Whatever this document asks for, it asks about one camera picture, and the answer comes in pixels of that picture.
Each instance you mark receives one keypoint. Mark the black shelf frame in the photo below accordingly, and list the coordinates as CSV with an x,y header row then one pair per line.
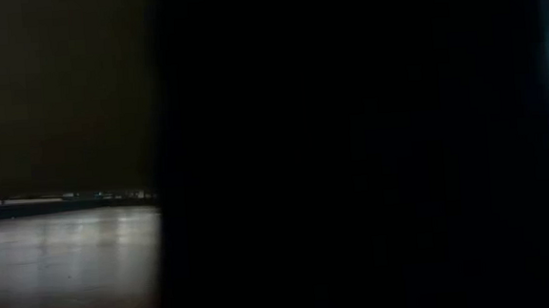
x,y
350,149

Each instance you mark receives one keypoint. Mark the black aluminium table frame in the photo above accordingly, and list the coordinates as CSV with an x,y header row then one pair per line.
x,y
68,208

